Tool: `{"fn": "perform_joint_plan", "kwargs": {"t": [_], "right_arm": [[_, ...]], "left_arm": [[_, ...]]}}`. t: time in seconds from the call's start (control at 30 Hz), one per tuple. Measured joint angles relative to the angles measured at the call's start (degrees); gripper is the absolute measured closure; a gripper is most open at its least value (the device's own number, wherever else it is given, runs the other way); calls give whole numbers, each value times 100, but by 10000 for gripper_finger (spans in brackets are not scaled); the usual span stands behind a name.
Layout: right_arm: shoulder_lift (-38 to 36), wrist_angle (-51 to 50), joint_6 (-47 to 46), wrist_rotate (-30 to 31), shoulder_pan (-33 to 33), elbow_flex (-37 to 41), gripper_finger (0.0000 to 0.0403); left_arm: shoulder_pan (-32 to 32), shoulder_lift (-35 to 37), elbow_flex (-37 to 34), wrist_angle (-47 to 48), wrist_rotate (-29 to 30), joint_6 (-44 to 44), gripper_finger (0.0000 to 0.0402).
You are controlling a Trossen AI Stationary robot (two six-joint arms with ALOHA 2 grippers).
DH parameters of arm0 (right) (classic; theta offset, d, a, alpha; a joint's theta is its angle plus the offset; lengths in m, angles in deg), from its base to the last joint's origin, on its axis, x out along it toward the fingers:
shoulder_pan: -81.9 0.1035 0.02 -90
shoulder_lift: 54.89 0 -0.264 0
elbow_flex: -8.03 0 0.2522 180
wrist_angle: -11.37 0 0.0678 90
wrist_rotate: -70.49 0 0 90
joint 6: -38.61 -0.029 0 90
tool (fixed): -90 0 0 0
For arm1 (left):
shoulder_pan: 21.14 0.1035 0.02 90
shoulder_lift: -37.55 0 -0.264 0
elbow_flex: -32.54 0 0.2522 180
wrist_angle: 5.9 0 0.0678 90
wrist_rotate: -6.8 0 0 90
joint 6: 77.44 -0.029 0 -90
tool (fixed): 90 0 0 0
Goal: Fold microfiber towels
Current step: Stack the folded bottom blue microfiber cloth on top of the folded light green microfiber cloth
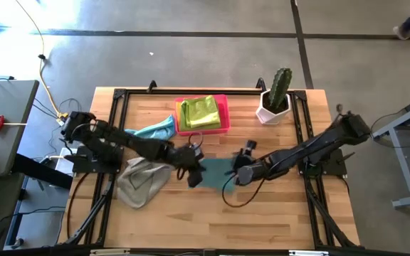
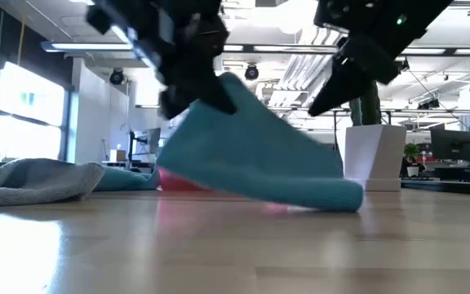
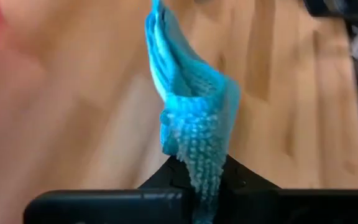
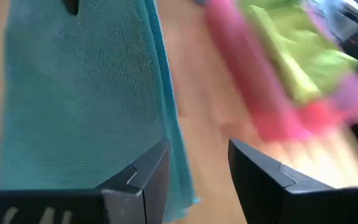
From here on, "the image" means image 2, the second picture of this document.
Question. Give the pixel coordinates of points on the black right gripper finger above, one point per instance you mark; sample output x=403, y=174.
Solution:
x=341, y=85

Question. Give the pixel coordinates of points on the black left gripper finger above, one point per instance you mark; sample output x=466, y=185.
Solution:
x=176, y=102
x=214, y=94

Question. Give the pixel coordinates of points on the grey microfiber towel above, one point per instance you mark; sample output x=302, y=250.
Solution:
x=35, y=181

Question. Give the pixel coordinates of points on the long ceiling light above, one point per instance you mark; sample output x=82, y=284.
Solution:
x=88, y=46
x=233, y=48

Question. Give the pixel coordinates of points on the grey computer monitor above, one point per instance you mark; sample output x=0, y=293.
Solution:
x=151, y=141

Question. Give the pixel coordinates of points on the white faceted plant pot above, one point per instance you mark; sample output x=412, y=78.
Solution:
x=375, y=157

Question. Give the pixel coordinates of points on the pink plastic tray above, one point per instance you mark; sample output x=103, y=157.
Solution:
x=176, y=183

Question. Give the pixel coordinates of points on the small potted plant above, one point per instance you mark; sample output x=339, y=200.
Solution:
x=412, y=157

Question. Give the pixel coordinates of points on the black computer monitor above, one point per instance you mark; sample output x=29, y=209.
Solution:
x=451, y=145

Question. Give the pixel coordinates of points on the large window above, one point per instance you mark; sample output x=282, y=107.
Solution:
x=27, y=114

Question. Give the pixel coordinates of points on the black round ceiling camera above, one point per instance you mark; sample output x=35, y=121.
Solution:
x=116, y=77
x=251, y=72

